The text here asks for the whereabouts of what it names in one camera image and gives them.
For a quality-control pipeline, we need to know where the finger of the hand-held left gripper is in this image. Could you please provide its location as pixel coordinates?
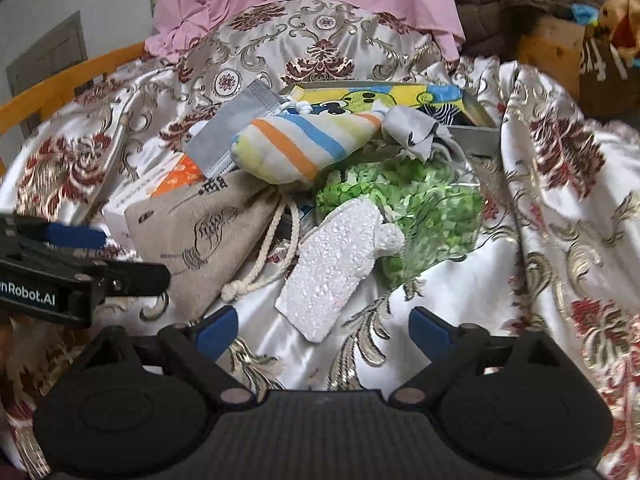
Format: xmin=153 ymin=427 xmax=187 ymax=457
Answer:
xmin=0 ymin=254 xmax=172 ymax=307
xmin=0 ymin=213 xmax=108 ymax=261

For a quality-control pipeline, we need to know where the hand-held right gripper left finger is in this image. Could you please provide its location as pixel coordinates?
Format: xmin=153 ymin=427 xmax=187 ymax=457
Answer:
xmin=75 ymin=305 xmax=257 ymax=406

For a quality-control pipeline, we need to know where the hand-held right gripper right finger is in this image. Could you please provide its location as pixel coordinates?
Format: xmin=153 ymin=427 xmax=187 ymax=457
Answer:
xmin=390 ymin=306 xmax=567 ymax=406

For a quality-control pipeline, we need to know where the beige drawstring bag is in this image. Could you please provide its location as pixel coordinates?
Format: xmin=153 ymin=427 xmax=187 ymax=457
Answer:
xmin=123 ymin=174 xmax=302 ymax=322

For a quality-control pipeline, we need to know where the grey face mask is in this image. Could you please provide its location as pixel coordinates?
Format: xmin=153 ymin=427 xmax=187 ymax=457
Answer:
xmin=184 ymin=78 xmax=284 ymax=180

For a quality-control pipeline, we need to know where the grey cloth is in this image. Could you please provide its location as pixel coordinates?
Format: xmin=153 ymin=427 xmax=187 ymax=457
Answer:
xmin=381 ymin=106 xmax=454 ymax=162

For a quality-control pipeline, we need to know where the white and orange carton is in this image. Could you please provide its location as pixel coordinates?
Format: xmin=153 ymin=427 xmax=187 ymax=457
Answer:
xmin=101 ymin=152 xmax=207 ymax=257

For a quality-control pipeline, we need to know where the green patterned bag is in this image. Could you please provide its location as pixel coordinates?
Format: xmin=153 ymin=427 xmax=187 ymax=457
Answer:
xmin=314 ymin=159 xmax=486 ymax=287

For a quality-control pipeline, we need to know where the floral satin blanket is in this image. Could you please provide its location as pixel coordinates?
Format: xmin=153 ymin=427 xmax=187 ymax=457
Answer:
xmin=0 ymin=0 xmax=640 ymax=480

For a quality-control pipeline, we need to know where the dark brown printed cloth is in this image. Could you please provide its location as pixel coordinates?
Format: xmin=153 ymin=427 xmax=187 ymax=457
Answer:
xmin=579 ymin=35 xmax=640 ymax=122

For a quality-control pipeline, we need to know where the cardboard box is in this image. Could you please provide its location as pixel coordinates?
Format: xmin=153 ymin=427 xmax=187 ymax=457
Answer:
xmin=516 ymin=14 xmax=597 ymax=80

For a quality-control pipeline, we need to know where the blue fluffy cloth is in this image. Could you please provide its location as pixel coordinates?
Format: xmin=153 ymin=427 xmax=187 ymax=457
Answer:
xmin=570 ymin=2 xmax=602 ymax=27

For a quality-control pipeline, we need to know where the colourful satin cloth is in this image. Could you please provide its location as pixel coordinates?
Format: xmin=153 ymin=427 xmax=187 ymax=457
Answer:
xmin=596 ymin=0 xmax=640 ymax=67

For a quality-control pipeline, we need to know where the orange wooden bed frame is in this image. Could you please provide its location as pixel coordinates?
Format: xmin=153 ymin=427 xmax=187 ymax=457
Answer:
xmin=0 ymin=41 xmax=152 ymax=122

